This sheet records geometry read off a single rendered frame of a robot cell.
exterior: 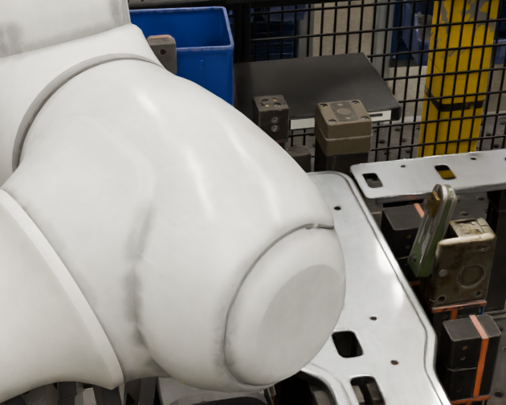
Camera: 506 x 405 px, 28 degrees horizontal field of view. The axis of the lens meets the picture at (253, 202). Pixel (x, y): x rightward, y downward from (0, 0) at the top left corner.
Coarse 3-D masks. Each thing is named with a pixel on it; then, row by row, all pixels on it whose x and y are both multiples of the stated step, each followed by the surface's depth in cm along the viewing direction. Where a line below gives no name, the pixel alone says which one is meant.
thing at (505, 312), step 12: (492, 192) 164; (504, 192) 161; (492, 204) 165; (504, 204) 163; (492, 216) 166; (504, 216) 164; (492, 228) 167; (504, 228) 166; (504, 240) 167; (504, 252) 169; (492, 264) 170; (504, 264) 170; (492, 276) 171; (504, 276) 172; (492, 288) 173; (504, 288) 174; (492, 300) 174; (504, 300) 175; (492, 312) 176; (504, 312) 176
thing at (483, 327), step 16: (464, 320) 131; (480, 320) 131; (448, 336) 129; (464, 336) 129; (480, 336) 129; (496, 336) 129; (448, 352) 130; (464, 352) 129; (480, 352) 130; (496, 352) 130; (448, 368) 131; (464, 368) 131; (480, 368) 131; (448, 384) 132; (464, 384) 132; (480, 384) 133; (464, 400) 134; (480, 400) 135
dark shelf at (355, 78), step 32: (256, 64) 184; (288, 64) 184; (320, 64) 184; (352, 64) 185; (256, 96) 174; (288, 96) 174; (320, 96) 174; (352, 96) 174; (384, 96) 174; (288, 128) 169
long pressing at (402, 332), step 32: (320, 192) 154; (352, 192) 155; (352, 224) 147; (352, 256) 141; (384, 256) 141; (352, 288) 135; (384, 288) 135; (352, 320) 130; (384, 320) 130; (416, 320) 130; (320, 352) 125; (384, 352) 125; (416, 352) 125; (320, 384) 121; (384, 384) 120; (416, 384) 120
